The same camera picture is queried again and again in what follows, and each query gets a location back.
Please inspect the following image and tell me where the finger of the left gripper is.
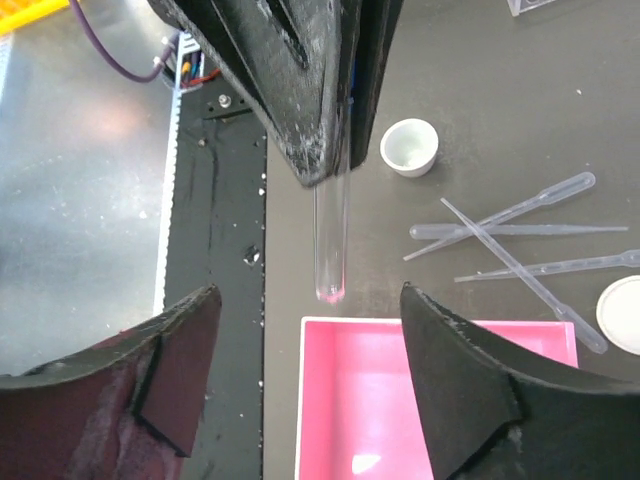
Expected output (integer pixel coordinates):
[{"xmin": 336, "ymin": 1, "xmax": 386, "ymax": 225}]
[
  {"xmin": 150, "ymin": 0, "xmax": 360, "ymax": 187},
  {"xmin": 350, "ymin": 0, "xmax": 404, "ymax": 170}
]

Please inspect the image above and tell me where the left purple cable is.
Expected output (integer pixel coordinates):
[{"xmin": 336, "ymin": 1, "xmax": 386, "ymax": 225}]
[{"xmin": 67, "ymin": 0, "xmax": 181, "ymax": 84}]

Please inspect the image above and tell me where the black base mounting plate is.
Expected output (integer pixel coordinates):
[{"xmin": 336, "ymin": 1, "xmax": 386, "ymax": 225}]
[{"xmin": 161, "ymin": 79, "xmax": 267, "ymax": 479}]

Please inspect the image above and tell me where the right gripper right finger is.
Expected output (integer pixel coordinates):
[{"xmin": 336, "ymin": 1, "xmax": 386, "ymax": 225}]
[{"xmin": 400, "ymin": 283, "xmax": 639, "ymax": 479}]

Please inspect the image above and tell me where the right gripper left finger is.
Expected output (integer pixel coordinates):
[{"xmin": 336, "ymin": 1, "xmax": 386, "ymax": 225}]
[{"xmin": 1, "ymin": 285, "xmax": 222, "ymax": 479}]

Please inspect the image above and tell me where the white crucible cup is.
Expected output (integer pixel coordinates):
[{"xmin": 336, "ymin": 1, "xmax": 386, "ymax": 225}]
[{"xmin": 379, "ymin": 118, "xmax": 439, "ymax": 178}]

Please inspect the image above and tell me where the white crucible lid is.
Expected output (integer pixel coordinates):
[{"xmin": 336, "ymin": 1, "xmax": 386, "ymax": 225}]
[{"xmin": 596, "ymin": 275, "xmax": 640, "ymax": 356}]

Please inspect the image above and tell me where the clear plastic pipette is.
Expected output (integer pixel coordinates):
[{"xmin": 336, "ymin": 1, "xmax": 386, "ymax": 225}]
[
  {"xmin": 454, "ymin": 249, "xmax": 639, "ymax": 283},
  {"xmin": 409, "ymin": 223, "xmax": 629, "ymax": 240},
  {"xmin": 403, "ymin": 172, "xmax": 596, "ymax": 261},
  {"xmin": 440, "ymin": 197, "xmax": 608, "ymax": 354}
]

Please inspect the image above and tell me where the pink plastic bin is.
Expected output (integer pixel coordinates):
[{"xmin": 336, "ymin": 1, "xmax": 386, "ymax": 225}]
[{"xmin": 294, "ymin": 314, "xmax": 580, "ymax": 480}]

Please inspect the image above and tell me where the clear test tube rack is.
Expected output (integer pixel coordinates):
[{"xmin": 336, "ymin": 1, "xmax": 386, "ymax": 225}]
[{"xmin": 507, "ymin": 0, "xmax": 555, "ymax": 17}]

